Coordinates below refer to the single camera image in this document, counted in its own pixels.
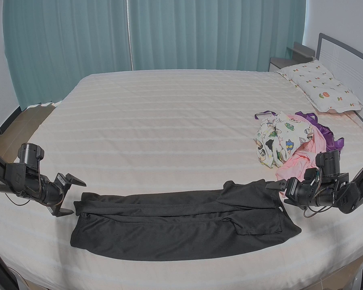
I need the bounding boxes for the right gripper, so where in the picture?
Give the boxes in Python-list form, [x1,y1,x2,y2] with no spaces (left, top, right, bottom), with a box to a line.
[265,177,317,207]

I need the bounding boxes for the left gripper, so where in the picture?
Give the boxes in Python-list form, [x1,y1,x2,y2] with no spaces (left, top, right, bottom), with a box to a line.
[38,173,87,218]

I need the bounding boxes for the black trousers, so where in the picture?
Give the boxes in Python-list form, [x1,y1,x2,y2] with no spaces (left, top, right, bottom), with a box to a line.
[70,179,302,260]

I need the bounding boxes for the bed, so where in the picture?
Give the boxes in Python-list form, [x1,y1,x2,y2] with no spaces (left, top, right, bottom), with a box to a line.
[0,33,363,290]

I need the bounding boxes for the pink garment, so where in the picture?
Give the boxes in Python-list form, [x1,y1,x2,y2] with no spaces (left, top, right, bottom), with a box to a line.
[275,115,327,186]

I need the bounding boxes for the white printed garment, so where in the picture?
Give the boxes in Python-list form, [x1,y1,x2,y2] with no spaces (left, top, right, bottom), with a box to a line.
[254,111,315,169]

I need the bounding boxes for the purple garment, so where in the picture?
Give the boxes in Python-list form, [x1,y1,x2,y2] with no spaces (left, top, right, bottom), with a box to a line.
[255,111,345,152]

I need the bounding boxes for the white curtain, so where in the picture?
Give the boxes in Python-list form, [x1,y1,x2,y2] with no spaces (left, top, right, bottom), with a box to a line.
[27,101,62,109]

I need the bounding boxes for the white printed pillow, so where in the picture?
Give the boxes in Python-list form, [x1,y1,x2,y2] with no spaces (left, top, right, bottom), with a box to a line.
[277,60,363,113]

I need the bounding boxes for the grey white bedside table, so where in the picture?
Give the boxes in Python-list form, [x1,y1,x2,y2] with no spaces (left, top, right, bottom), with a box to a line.
[270,41,316,72]

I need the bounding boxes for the blue-green curtain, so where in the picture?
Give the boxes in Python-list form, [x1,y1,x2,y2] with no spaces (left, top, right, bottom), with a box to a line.
[129,0,307,72]
[3,0,134,111]

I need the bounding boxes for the black cable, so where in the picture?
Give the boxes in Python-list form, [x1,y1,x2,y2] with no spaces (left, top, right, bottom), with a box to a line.
[4,192,31,206]
[302,205,333,220]

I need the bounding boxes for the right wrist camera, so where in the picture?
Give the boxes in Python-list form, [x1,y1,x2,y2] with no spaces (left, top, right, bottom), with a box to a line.
[306,152,327,180]

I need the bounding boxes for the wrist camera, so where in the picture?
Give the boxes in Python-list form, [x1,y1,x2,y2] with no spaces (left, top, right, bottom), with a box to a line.
[33,146,46,164]
[306,152,327,180]

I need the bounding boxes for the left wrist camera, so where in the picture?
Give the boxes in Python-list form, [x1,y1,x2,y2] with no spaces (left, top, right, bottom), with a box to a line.
[33,146,46,164]

